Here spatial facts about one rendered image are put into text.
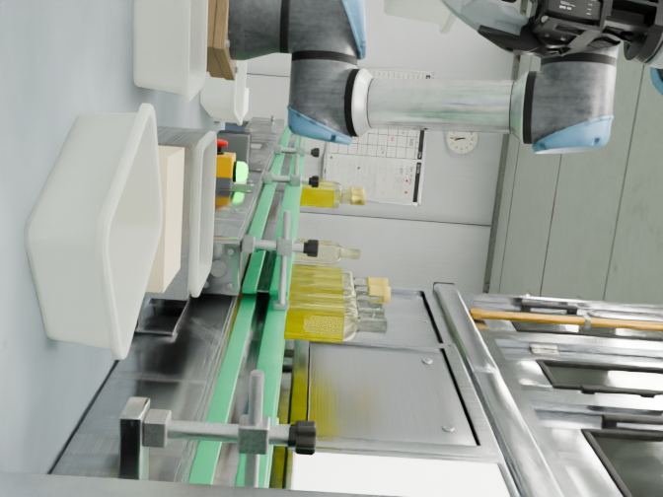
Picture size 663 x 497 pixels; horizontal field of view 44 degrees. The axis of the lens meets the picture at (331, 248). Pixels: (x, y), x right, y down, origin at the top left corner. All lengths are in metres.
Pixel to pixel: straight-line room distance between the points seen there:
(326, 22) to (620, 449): 0.90
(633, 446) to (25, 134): 1.19
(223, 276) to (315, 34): 0.43
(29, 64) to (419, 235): 6.92
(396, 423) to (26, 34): 0.91
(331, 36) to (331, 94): 0.10
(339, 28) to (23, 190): 0.80
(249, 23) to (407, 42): 5.93
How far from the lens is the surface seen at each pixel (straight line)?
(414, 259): 7.61
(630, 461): 1.52
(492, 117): 1.34
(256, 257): 1.58
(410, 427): 1.39
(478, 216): 7.59
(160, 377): 1.06
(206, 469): 0.90
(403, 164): 7.39
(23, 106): 0.72
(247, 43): 1.43
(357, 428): 1.37
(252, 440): 0.73
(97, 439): 0.92
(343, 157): 7.34
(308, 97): 1.40
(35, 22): 0.75
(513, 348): 1.91
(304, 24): 1.41
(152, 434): 0.74
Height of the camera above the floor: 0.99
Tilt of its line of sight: 2 degrees up
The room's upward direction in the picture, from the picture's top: 94 degrees clockwise
